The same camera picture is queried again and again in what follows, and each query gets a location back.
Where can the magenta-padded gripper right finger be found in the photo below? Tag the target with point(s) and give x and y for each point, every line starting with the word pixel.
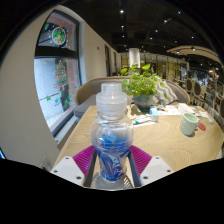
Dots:
pixel 141 160

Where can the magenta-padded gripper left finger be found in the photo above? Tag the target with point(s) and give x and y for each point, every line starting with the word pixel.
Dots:
pixel 83 160

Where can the clear bottle with blue label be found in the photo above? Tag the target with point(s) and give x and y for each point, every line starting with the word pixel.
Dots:
pixel 111 146

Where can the light blue tissue box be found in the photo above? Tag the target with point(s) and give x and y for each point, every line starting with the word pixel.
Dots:
pixel 154 114

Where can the pale green mug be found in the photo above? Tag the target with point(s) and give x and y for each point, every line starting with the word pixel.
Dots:
pixel 188 125

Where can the grey curved sofa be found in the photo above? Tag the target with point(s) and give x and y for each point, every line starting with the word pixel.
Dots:
pixel 86 96

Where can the white rectangular box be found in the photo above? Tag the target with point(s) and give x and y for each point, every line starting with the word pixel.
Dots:
pixel 186 108

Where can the green potted plant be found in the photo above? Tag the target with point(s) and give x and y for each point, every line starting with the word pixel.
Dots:
pixel 143 85

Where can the window with tree sticker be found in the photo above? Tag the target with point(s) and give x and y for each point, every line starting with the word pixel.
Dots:
pixel 50 90

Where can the group of oval-back dining chairs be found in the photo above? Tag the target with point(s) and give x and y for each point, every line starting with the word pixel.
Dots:
pixel 200 91

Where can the framed food picture window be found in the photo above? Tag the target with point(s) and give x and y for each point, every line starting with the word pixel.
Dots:
pixel 58 33

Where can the group of ceiling spot lights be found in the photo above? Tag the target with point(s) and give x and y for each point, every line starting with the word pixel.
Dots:
pixel 121 11

